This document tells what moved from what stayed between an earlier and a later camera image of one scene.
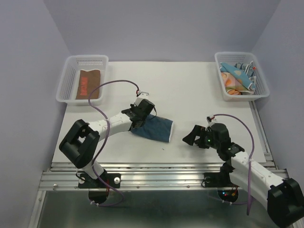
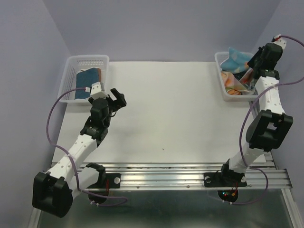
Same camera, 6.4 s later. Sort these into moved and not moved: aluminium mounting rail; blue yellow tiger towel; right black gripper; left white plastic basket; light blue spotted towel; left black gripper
Moved: blue yellow tiger towel; left black gripper; right black gripper; light blue spotted towel
Not moved: aluminium mounting rail; left white plastic basket
